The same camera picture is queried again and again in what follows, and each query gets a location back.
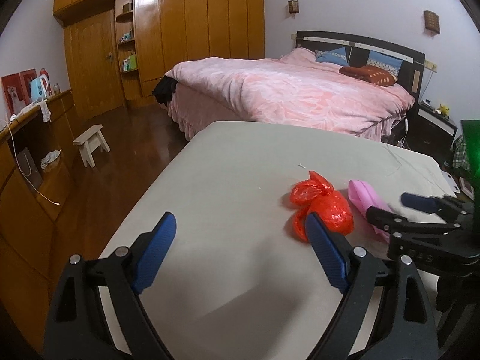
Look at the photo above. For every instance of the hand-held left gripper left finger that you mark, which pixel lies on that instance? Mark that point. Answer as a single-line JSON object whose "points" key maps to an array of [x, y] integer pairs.
{"points": [[155, 255]]}

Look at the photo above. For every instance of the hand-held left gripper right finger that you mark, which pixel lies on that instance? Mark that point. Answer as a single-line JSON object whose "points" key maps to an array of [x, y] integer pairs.
{"points": [[326, 251]]}

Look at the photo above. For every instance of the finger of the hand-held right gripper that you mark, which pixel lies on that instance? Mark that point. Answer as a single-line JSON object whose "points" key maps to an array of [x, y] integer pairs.
{"points": [[418, 201], [382, 217]]}

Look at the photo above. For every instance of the pink plastic bag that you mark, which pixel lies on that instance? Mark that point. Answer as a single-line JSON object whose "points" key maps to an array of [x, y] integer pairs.
{"points": [[362, 195]]}

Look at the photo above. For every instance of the red plastic bag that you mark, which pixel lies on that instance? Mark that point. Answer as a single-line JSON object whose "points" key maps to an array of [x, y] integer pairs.
{"points": [[330, 206]]}

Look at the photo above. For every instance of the white bathroom scale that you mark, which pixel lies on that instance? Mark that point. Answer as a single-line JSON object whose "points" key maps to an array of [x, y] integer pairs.
{"points": [[452, 182]]}

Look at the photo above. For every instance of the plaid cloth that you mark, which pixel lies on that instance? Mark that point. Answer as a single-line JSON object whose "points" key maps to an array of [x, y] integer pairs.
{"points": [[459, 153]]}

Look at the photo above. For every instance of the dark nightstand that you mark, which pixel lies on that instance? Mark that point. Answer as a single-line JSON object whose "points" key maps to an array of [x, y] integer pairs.
{"points": [[431, 135]]}

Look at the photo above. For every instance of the yellow toy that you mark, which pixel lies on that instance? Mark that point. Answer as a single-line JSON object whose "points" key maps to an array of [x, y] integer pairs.
{"points": [[443, 108]]}

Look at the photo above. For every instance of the wooden sideboard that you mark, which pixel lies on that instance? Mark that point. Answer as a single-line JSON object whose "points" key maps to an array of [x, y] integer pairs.
{"points": [[33, 217]]}

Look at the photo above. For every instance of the red-brown dotted pillow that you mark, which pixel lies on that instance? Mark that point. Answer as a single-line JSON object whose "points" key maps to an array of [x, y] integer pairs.
{"points": [[369, 75]]}

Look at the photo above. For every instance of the small white stool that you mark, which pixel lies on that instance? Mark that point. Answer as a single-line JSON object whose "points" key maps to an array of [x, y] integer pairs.
{"points": [[88, 135]]}

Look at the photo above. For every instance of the crumpled white cloth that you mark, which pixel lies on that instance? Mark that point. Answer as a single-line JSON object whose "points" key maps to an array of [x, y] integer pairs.
{"points": [[50, 158]]}

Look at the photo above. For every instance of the blue patterned pillow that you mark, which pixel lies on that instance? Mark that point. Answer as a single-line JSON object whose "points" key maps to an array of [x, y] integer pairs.
{"points": [[386, 60]]}

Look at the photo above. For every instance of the grey paper bag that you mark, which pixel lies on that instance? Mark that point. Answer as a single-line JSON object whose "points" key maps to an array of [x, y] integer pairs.
{"points": [[30, 168]]}

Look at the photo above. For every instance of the bed with pink quilt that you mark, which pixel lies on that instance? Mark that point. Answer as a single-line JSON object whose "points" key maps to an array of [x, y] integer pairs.
{"points": [[292, 90]]}

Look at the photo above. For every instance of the black cloth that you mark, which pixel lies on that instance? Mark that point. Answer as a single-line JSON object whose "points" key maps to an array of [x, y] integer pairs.
{"points": [[165, 90]]}

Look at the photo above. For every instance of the dark wooden headboard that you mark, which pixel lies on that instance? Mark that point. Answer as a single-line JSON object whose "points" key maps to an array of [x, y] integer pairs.
{"points": [[360, 41]]}

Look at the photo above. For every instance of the hanging white cloth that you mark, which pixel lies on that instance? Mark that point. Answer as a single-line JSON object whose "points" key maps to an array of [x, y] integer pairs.
{"points": [[45, 111]]}

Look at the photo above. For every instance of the glass jar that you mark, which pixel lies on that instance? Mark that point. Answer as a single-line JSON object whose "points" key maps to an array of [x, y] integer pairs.
{"points": [[56, 89]]}

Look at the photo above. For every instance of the wooden door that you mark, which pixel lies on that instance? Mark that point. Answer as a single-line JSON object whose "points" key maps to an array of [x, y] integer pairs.
{"points": [[93, 67]]}

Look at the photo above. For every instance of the light blue kettle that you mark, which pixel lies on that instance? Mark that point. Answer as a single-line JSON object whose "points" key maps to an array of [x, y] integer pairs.
{"points": [[37, 90]]}

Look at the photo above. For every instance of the red bottle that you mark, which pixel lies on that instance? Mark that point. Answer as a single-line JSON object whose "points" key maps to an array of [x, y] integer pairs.
{"points": [[44, 73]]}

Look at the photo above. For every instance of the wooden wardrobe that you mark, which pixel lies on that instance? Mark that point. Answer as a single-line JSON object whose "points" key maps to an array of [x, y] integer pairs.
{"points": [[210, 18]]}

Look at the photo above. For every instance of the wall socket strip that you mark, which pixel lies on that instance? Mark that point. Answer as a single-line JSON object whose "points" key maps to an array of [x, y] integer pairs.
{"points": [[432, 65]]}

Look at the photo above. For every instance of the wall lamp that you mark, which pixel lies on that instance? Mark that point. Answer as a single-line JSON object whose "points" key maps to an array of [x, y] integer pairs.
{"points": [[294, 6], [431, 20]]}

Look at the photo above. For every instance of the red photo frame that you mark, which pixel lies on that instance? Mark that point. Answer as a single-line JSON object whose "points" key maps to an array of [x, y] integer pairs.
{"points": [[15, 93]]}

